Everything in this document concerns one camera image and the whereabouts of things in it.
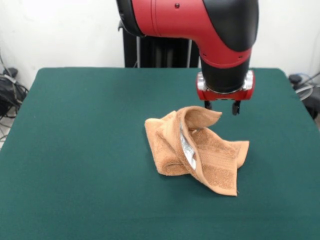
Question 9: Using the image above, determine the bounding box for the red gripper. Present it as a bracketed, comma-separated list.
[195, 70, 256, 116]

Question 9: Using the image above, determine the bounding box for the tan terry towel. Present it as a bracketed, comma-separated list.
[144, 105, 251, 198]

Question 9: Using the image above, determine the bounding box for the dark green table cloth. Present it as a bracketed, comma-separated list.
[0, 66, 320, 240]

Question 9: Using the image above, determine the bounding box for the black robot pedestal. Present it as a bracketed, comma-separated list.
[117, 21, 202, 69]

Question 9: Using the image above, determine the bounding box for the black cable bundle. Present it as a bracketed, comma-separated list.
[0, 67, 30, 121]

